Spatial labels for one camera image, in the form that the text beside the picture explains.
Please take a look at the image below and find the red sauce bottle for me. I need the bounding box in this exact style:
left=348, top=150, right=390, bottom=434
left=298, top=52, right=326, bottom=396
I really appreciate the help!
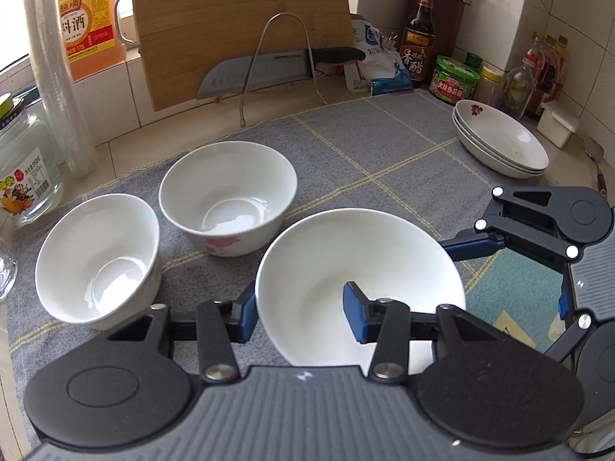
left=525, top=31, right=570, bottom=120

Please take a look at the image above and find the plastic wrap roll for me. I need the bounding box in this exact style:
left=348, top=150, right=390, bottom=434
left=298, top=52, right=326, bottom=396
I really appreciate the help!
left=24, top=0, right=99, bottom=179

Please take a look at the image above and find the metal wire board stand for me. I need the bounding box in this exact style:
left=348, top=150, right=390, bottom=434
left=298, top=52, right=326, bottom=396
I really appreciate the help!
left=238, top=12, right=329, bottom=128

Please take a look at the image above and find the green lidded sauce jar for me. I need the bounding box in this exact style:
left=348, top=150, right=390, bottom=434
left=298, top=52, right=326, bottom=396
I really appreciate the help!
left=429, top=55, right=480, bottom=105

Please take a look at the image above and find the white plate with fruit print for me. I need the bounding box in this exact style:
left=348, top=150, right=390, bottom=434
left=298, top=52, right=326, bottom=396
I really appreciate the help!
left=452, top=100, right=549, bottom=174

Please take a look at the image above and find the green capped spice jar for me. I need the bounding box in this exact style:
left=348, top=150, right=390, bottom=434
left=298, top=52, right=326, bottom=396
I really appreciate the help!
left=464, top=52, right=484, bottom=71

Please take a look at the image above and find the white blue salt bag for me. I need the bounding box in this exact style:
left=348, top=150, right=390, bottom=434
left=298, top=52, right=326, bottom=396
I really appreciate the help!
left=344, top=18, right=413, bottom=96

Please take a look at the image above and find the white plastic container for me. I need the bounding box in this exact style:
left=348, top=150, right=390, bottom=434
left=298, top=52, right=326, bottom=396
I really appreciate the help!
left=537, top=101, right=580, bottom=149

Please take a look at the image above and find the grey checked table mat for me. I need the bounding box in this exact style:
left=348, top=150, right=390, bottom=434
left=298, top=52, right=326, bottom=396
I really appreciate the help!
left=7, top=92, right=563, bottom=452

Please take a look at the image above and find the clear glass bottle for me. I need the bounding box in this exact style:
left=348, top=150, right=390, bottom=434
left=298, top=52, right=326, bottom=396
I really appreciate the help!
left=498, top=53, right=536, bottom=120

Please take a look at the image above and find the knife block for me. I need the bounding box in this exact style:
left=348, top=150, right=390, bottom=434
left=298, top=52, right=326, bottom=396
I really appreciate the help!
left=407, top=0, right=468, bottom=57

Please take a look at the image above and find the yellow lidded spice jar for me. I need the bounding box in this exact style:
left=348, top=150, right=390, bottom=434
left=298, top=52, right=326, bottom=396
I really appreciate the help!
left=473, top=63, right=504, bottom=106

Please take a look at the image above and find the wooden cutting board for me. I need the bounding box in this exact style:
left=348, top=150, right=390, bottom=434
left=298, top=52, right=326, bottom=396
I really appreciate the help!
left=132, top=0, right=353, bottom=110

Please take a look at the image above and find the glass jar green lid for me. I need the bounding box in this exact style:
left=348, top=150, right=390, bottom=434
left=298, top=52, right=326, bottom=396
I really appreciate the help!
left=0, top=93, right=63, bottom=226

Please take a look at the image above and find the metal spatula wooden handle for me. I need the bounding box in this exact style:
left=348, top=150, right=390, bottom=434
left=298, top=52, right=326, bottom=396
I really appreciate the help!
left=583, top=134, right=608, bottom=200

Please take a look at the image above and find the dark vinegar bottle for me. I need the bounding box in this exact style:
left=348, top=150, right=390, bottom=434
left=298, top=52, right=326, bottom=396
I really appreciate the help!
left=399, top=0, right=436, bottom=85

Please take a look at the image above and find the orange cooking wine jug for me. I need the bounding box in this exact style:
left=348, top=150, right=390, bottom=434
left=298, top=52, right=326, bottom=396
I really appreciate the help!
left=58, top=0, right=126, bottom=81

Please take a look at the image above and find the plain white plate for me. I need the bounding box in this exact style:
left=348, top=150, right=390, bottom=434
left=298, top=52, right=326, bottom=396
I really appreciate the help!
left=452, top=118, right=544, bottom=180

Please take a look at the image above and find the kitchen knife black handle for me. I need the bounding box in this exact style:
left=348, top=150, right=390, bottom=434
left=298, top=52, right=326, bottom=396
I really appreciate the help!
left=196, top=47, right=366, bottom=100

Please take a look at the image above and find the white bowl pink flower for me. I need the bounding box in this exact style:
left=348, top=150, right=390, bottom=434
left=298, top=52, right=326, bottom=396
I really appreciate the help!
left=158, top=141, right=298, bottom=257

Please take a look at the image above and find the plain white bowl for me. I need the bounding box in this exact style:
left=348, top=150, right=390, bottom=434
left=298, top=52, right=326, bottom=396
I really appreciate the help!
left=35, top=194, right=161, bottom=330

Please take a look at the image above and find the clear glass cup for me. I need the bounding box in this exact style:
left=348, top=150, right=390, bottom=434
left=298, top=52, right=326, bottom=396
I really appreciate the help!
left=0, top=242, right=18, bottom=302

